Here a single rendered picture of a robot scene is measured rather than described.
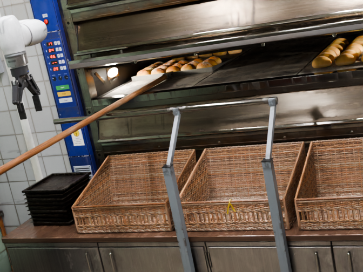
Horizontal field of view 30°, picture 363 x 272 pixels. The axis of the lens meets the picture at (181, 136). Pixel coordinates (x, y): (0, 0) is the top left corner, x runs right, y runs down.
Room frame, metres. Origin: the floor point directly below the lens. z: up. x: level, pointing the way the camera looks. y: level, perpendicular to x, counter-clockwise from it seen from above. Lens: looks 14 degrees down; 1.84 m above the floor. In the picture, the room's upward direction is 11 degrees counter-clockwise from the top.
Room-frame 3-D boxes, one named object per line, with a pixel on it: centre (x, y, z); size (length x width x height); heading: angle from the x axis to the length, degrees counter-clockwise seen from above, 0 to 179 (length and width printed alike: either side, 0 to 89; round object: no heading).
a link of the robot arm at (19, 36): (2.88, 0.61, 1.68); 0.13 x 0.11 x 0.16; 156
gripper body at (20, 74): (2.87, 0.61, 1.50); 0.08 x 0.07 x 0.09; 160
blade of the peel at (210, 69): (4.25, -0.09, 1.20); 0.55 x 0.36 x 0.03; 64
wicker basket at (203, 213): (3.18, -0.25, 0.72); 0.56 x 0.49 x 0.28; 64
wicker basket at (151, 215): (3.45, 0.29, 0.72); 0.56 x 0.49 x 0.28; 65
